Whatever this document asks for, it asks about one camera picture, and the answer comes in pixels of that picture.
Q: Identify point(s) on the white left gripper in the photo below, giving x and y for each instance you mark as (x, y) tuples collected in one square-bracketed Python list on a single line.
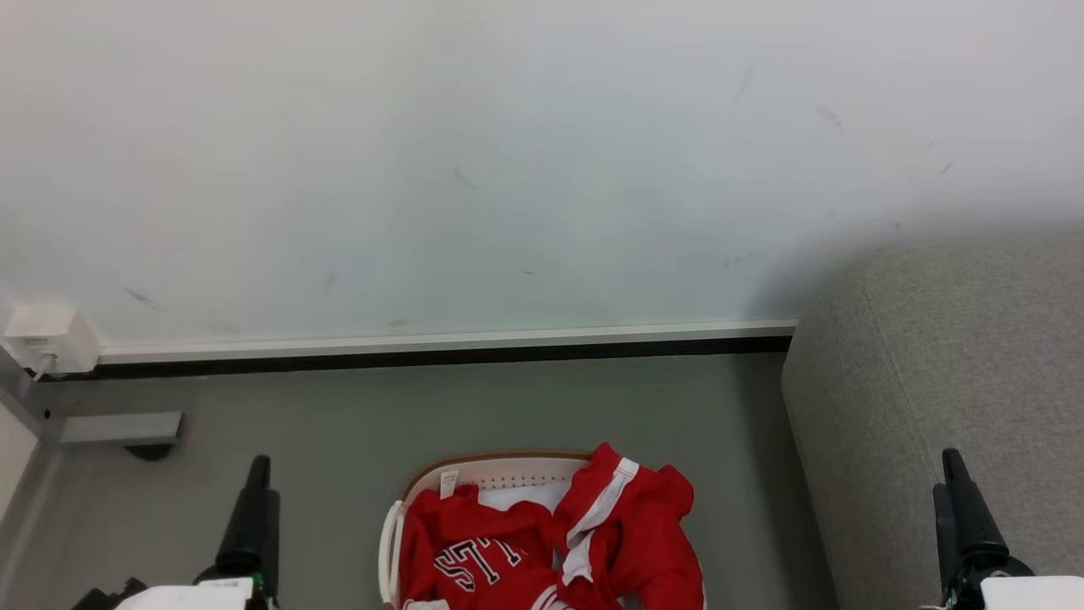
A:
[(195, 597)]

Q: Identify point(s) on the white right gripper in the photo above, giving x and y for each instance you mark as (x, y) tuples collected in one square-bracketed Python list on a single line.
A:
[(1033, 593)]

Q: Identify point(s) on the red lettered jersey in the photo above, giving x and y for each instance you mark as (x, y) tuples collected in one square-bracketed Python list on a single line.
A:
[(474, 542)]

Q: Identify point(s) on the grey fabric sofa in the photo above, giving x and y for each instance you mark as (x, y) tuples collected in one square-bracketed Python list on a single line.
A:
[(931, 381)]

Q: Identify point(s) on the white and black baseboard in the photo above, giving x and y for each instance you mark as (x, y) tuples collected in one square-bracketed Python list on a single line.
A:
[(423, 343)]

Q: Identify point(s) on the white brown-rimmed laundry basket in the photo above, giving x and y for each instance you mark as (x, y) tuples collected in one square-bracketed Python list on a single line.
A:
[(517, 471)]

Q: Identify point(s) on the white grey-framed cabinet panel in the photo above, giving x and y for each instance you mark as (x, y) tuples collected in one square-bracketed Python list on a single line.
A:
[(13, 449)]

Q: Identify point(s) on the red white-striped shorts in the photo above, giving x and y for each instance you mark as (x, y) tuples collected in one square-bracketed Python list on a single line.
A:
[(644, 525)]

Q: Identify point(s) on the dark round bracket foot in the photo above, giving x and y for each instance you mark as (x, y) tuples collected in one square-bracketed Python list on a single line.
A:
[(151, 452)]

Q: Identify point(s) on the grey metal floor bracket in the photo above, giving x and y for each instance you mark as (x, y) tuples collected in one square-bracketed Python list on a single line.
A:
[(118, 428)]

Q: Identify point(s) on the white wall socket box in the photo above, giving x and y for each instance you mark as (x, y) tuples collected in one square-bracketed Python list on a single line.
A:
[(51, 335)]

